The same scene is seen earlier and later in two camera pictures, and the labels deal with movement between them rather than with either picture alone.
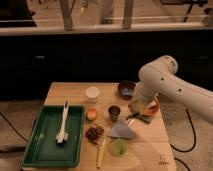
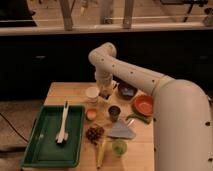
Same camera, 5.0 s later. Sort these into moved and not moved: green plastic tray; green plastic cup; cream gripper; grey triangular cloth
Moved: cream gripper
Not moved: green plastic cup; grey triangular cloth; green plastic tray
